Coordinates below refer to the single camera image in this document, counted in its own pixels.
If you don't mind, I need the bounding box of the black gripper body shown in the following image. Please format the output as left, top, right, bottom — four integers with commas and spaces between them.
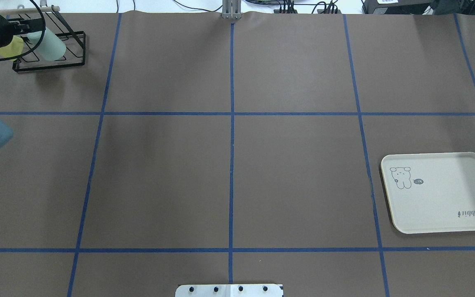
0, 15, 31, 42

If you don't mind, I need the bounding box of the pale green plastic cup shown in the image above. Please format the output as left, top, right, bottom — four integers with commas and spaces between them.
26, 28, 66, 61

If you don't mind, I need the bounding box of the yellow plastic cup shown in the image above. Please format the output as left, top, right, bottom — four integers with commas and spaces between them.
0, 36, 24, 59

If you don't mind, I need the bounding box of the white rabbit serving tray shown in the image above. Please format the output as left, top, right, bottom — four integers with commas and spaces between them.
380, 152, 475, 234

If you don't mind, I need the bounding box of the small black computer box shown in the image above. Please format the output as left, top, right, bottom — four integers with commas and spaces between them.
362, 0, 433, 15

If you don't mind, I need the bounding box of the wooden rack handle dowel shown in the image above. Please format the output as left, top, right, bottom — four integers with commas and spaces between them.
0, 6, 60, 16

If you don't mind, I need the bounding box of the black wire cup rack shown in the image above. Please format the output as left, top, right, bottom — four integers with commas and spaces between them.
6, 12, 87, 73

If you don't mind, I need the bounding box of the aluminium frame post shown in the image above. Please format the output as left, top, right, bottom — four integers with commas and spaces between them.
221, 0, 242, 20

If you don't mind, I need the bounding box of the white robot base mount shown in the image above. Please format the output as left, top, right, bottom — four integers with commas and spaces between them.
175, 283, 284, 297

